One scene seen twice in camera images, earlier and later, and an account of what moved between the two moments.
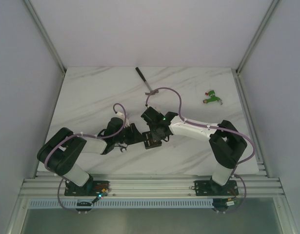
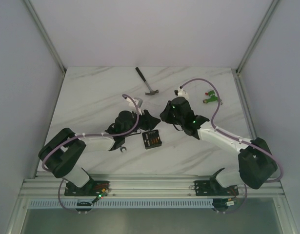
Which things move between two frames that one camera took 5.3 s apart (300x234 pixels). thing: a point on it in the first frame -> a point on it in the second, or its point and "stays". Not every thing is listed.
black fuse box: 149,142 stays
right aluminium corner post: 257,35 stays
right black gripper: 161,137 -> 165,115
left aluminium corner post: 45,35 stays
